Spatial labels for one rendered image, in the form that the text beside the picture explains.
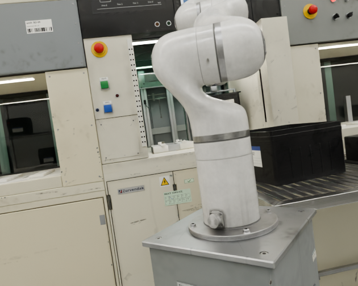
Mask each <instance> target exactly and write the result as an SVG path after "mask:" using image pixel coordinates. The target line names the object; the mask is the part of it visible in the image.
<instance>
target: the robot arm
mask: <svg viewBox="0 0 358 286"><path fill-rule="evenodd" d="M248 13H249V11H248V4H247V3H246V1H245V0H188V1H186V2H185V3H183V4H182V5H181V6H180V7H179V8H178V10H177V12H176V14H175V17H174V24H175V27H176V30H177V31H174V32H171V33H168V34H166V35H164V36H162V37H161V38H159V39H158V41H157V42H156V44H155V46H154V47H153V51H152V54H151V58H152V69H153V71H154V73H155V75H156V77H157V79H158V80H159V81H160V82H161V84H162V85H163V86H164V87H165V88H166V89H167V90H168V91H169V92H170V93H171V94H172V95H173V96H174V97H175V98H176V99H177V100H178V101H179V102H180V103H181V104H182V106H183V108H184V109H185V111H186V113H187V115H188V117H189V120H190V125H191V129H192V136H193V143H194V152H195V160H196V165H197V173H198V181H199V190H200V194H201V203H202V211H203V213H202V214H200V215H198V216H196V217H194V218H193V219H191V220H190V222H189V224H188V227H189V232H190V233H191V234H192V235H193V236H195V237H197V238H200V239H205V240H209V241H225V242H227V241H241V240H245V239H251V238H256V237H259V236H262V235H264V234H267V233H269V232H271V231H272V230H274V229H275V228H276V227H277V225H278V217H277V215H276V214H275V213H274V212H272V211H271V210H270V209H263V208H259V201H258V196H257V187H256V178H255V169H254V164H253V155H252V146H251V138H250V132H249V124H248V118H247V113H246V111H245V109H244V108H243V107H242V106H241V105H239V104H236V103H233V102H229V101H226V100H221V99H217V98H213V97H211V96H209V95H207V94H206V93H204V92H203V90H202V86H204V85H205V86H207V87H210V86H221V85H223V84H225V83H226V82H228V81H234V80H238V79H243V78H247V77H249V76H251V75H253V74H255V73H256V72H257V71H259V70H260V68H261V67H262V65H263V63H264V61H265V56H266V54H267V51H266V43H265V38H264V35H263V32H262V30H261V29H260V28H259V26H258V25H257V24H256V23H255V22H254V21H252V20H250V19H248Z"/></svg>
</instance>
